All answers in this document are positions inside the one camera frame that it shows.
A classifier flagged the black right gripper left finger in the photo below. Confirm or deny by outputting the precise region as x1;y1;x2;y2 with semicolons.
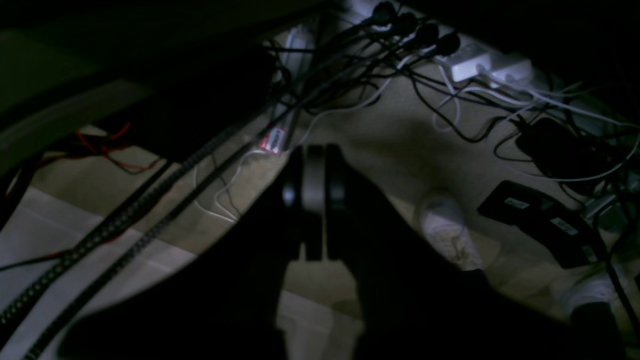
59;149;303;360

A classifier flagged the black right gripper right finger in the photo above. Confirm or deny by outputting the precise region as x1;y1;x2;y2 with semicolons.
326;144;626;360

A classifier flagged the white shoe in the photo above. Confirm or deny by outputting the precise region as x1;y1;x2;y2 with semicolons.
417;192;485;272

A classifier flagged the black power adapter brick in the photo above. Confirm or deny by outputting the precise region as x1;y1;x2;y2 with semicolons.
477;181;607;269

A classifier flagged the white power strip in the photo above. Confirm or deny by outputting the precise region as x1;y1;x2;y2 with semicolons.
435;43;535;89

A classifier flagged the black braided cable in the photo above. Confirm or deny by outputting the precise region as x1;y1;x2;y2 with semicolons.
0;125;241;360

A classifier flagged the red wire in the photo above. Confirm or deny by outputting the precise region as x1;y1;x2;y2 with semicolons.
40;122;166;175

